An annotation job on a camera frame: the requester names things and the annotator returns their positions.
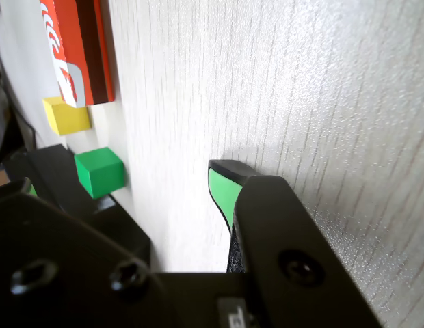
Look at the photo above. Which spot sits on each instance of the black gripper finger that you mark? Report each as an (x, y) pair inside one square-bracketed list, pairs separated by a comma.
[(280, 232), (61, 266)]

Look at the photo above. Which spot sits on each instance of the green cube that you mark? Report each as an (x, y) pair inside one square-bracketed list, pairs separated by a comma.
[(102, 174)]

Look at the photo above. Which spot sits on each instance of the yellow cube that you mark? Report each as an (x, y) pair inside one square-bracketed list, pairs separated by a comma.
[(68, 118)]

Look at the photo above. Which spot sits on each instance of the red white patterned box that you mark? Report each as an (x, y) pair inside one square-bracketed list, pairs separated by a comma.
[(73, 51)]

